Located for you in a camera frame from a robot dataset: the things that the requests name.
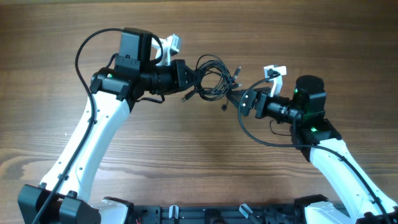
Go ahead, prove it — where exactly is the black cable bundle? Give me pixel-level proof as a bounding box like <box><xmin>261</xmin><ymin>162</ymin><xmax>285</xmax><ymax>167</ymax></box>
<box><xmin>181</xmin><ymin>54</ymin><xmax>243</xmax><ymax>111</ymax></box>

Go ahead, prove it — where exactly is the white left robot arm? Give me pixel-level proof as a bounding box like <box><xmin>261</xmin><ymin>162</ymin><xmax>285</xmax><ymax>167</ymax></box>
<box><xmin>17</xmin><ymin>28</ymin><xmax>201</xmax><ymax>223</ymax></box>

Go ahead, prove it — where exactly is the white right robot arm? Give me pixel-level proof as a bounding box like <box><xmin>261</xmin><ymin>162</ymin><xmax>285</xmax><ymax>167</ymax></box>
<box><xmin>226</xmin><ymin>75</ymin><xmax>397</xmax><ymax>223</ymax></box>

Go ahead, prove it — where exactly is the black right camera cable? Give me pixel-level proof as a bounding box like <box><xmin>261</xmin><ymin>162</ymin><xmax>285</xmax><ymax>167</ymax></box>
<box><xmin>238</xmin><ymin>71</ymin><xmax>392</xmax><ymax>224</ymax></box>

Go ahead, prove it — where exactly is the black camera cable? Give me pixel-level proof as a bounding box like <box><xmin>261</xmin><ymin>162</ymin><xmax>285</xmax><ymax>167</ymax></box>
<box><xmin>238</xmin><ymin>71</ymin><xmax>392</xmax><ymax>224</ymax></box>
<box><xmin>30</xmin><ymin>27</ymin><xmax>164</xmax><ymax>224</ymax></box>

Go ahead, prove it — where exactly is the black left camera cable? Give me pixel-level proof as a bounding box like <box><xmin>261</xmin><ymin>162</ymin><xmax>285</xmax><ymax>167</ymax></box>
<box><xmin>30</xmin><ymin>27</ymin><xmax>164</xmax><ymax>224</ymax></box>

